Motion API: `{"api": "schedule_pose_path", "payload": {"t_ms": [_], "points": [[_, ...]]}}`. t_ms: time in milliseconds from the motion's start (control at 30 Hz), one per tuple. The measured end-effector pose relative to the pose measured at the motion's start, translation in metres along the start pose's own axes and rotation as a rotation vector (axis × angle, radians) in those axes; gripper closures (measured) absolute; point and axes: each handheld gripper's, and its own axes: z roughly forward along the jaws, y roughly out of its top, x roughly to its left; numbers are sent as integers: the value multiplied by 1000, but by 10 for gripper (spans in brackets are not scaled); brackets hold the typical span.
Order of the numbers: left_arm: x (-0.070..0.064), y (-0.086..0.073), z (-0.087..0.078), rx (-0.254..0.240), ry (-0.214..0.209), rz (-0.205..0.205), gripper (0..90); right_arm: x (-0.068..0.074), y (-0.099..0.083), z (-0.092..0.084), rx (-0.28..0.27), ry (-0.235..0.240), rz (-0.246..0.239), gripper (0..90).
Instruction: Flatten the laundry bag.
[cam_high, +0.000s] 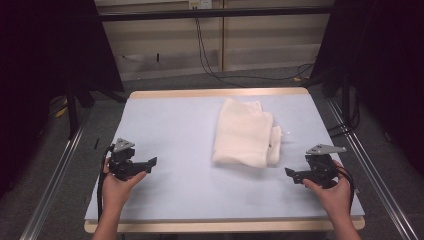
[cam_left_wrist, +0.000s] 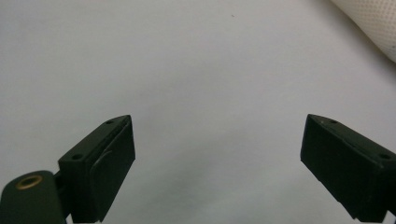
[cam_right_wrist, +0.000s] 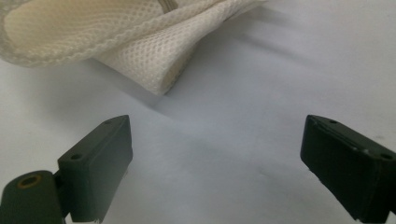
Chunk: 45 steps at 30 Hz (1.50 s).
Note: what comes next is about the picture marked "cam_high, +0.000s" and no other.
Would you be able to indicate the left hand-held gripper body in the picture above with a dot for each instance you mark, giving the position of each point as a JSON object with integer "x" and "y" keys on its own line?
{"x": 122, "y": 160}

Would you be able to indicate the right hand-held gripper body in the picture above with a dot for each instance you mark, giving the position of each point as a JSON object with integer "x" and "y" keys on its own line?
{"x": 321, "y": 163}

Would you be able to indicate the white cloth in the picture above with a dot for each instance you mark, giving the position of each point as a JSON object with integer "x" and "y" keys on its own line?
{"x": 241, "y": 133}

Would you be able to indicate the person's left hand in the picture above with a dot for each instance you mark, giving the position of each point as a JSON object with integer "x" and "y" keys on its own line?
{"x": 117, "y": 191}

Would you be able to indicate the person's right hand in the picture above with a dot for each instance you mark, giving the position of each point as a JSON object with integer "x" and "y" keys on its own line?
{"x": 331, "y": 196}

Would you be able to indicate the light blue table mat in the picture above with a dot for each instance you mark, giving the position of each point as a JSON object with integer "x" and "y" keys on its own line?
{"x": 180, "y": 166}

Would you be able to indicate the black metal stand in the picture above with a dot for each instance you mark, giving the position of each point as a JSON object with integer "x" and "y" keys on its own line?
{"x": 72, "y": 113}

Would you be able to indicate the yellow tape piece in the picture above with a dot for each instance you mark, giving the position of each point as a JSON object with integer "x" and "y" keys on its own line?
{"x": 61, "y": 112}

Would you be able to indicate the black curtain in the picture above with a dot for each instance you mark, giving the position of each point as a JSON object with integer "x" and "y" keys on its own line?
{"x": 383, "y": 66}
{"x": 40, "y": 66}

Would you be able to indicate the black horizontal bar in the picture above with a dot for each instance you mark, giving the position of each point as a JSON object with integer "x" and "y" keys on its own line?
{"x": 213, "y": 14}

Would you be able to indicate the metal floor rail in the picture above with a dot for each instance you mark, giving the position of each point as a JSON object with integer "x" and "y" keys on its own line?
{"x": 53, "y": 186}
{"x": 370, "y": 166}

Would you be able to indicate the white wall outlet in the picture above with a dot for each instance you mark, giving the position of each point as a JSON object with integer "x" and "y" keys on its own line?
{"x": 200, "y": 4}

